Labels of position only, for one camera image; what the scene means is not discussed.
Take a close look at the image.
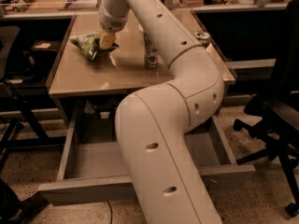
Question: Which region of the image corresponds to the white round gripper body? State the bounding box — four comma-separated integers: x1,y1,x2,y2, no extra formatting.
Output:
99,5,128,32

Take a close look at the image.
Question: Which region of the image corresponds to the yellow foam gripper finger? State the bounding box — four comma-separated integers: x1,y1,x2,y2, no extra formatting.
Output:
99,30,116,49

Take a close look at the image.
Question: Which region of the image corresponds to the green jalapeno chip bag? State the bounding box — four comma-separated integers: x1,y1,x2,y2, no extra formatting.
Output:
69,33,119,61

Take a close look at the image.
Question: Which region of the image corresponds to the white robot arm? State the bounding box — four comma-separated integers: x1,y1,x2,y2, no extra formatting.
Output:
99,0,224,224

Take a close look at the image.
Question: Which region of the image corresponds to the open grey top drawer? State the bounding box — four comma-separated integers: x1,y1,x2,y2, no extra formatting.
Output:
39,107,255,205

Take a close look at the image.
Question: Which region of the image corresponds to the tall slim drink can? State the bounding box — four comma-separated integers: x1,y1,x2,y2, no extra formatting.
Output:
143,32,158,69

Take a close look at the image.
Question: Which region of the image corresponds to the green white soda can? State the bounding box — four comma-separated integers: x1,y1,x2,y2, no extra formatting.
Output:
194,32,210,48

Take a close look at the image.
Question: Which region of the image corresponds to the black chair left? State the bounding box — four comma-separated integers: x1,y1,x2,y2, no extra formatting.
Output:
0,26,20,170

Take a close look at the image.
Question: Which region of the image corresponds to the black office chair right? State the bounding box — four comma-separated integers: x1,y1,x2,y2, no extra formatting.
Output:
233,0,299,217

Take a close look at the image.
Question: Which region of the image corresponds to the black shoe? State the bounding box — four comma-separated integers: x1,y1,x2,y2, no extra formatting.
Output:
8,192,50,224

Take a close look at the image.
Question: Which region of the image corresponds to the black desk frame left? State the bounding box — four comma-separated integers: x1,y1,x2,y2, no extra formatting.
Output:
0,77,67,151

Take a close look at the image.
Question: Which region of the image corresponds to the black floor cable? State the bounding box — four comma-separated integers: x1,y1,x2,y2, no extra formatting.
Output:
106,201,113,224

